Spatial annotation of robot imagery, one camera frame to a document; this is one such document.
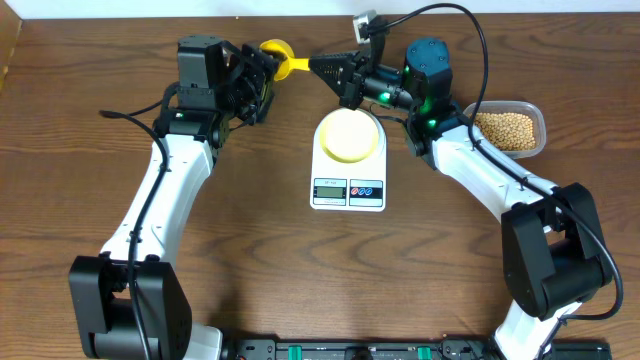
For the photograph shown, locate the yellow measuring scoop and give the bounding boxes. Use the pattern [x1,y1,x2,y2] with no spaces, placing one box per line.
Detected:
[259,39,310,81]

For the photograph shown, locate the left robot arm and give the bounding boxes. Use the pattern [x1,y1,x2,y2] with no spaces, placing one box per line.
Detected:
[69,35,284,359]

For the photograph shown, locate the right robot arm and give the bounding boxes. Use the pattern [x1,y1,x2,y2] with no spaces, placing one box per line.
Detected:
[309,38,623,359]

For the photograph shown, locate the yellow bowl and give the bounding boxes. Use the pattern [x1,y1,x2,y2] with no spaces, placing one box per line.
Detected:
[319,108,380,164]

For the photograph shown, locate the white kitchen scale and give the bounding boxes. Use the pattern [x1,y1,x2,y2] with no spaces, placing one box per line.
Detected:
[309,110,387,212]

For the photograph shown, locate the pile of soybeans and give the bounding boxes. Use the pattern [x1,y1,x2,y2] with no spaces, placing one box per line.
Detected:
[475,112,536,151]

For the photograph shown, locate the clear plastic container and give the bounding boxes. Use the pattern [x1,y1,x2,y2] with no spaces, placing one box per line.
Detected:
[474,100,547,159]

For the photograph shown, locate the cardboard side panel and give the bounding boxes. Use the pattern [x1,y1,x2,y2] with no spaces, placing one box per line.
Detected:
[0,0,23,87]

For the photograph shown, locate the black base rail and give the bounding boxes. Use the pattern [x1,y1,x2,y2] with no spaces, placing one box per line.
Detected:
[219,337,614,360]

